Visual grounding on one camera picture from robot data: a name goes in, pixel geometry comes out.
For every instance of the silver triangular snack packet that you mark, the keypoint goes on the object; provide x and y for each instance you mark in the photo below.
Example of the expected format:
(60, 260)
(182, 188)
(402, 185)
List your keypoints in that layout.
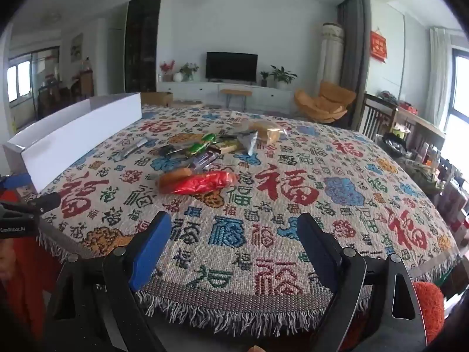
(249, 141)

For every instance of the red snack packet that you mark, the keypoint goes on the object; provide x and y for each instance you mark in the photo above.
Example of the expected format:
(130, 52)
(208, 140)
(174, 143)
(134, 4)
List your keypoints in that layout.
(205, 183)

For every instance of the white and yellow snack packet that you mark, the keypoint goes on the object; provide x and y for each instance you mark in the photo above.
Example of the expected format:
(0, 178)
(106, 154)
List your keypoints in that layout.
(227, 148)

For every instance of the orange lounge chair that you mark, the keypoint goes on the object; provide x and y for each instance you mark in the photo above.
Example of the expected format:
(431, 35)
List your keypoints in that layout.
(322, 104)

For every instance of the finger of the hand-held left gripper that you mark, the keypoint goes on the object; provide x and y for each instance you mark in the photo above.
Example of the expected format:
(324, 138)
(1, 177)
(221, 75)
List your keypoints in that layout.
(47, 201)

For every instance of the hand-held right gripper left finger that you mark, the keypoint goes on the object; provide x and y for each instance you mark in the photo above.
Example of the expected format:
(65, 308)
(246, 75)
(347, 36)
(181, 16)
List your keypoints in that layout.
(154, 249)

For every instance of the framed wall picture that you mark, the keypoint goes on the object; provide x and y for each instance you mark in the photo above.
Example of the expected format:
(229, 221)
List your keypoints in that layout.
(77, 47)

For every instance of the red flower arrangement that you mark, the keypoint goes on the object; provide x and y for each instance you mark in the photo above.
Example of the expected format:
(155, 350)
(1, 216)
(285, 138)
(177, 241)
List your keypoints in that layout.
(167, 68)

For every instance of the leafy plant in vase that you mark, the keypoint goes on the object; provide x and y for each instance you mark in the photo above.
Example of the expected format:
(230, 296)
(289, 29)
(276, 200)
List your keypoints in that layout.
(188, 70)

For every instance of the round beige tray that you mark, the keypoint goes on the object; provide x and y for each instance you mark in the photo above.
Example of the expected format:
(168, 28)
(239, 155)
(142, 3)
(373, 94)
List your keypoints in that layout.
(187, 103)

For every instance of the round white vase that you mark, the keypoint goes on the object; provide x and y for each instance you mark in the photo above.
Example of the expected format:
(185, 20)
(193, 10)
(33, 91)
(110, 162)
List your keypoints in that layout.
(177, 77)

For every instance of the brown cardboard box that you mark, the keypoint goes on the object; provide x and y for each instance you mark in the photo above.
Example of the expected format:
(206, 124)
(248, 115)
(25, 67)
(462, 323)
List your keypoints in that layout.
(157, 99)

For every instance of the white television cabinet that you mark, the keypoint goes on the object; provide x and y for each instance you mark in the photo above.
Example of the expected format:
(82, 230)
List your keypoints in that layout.
(205, 91)

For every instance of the white standing air conditioner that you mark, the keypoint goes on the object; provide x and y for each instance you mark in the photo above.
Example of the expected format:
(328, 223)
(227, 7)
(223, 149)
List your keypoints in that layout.
(329, 51)

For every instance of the grey curtain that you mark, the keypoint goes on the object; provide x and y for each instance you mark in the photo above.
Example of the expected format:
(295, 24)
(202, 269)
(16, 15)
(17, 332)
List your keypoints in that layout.
(353, 55)

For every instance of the cluttered side table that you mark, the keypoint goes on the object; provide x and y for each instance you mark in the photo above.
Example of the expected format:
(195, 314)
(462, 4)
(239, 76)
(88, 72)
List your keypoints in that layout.
(421, 143)

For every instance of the purple snack packet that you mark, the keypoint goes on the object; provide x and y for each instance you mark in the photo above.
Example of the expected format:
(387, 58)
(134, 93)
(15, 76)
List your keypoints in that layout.
(205, 159)

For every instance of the red wall hanging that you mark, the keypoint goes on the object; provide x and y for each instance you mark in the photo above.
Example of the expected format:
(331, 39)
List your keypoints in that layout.
(378, 47)

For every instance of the small potted plant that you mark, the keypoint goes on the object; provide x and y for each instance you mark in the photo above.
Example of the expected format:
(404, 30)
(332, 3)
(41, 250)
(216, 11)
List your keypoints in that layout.
(264, 77)

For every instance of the white sheer curtain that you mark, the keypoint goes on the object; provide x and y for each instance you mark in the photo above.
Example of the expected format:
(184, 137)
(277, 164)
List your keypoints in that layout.
(438, 73)

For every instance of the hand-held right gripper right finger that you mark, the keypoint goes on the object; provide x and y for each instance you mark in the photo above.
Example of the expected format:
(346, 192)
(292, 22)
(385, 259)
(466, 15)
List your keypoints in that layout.
(317, 249)

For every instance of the dark snack packet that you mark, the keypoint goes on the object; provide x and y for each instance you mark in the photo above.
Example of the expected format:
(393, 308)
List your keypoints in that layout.
(172, 151)

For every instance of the clear bag of bread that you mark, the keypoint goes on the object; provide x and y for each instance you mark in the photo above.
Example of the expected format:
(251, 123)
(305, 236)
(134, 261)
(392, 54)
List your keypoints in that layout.
(269, 134)

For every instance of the wooden stool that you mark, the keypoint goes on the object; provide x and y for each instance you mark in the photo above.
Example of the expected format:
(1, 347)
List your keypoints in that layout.
(236, 92)

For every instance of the grey snack bar packet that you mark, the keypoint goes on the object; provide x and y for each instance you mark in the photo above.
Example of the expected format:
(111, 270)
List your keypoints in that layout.
(130, 149)

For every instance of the long white cardboard box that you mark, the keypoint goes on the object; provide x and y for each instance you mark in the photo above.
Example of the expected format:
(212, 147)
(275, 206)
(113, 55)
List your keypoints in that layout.
(73, 143)

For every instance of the large potted plant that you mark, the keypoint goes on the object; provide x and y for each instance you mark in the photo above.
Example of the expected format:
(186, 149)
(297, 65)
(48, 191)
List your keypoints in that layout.
(282, 75)

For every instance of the dark wooden chair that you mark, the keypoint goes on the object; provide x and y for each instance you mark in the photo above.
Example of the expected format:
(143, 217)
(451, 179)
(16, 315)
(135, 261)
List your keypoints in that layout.
(373, 115)

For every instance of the black television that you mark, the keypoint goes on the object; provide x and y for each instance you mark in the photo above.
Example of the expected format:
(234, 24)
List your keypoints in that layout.
(231, 66)

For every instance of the orange sausage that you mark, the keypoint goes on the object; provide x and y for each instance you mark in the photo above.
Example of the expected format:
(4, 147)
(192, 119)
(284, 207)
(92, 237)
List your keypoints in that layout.
(170, 180)

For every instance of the dark tall cabinet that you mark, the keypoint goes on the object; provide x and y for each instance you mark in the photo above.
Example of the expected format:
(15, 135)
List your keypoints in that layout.
(143, 44)

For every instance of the printed fringed blanket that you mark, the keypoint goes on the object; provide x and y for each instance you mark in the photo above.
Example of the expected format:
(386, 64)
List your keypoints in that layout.
(315, 161)

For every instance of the green snack packet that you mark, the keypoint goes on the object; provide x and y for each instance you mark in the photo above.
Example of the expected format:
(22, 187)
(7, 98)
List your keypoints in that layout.
(199, 146)

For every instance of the orange fuzzy cloth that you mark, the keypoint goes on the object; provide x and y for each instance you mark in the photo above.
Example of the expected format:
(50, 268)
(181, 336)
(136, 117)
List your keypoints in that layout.
(430, 306)

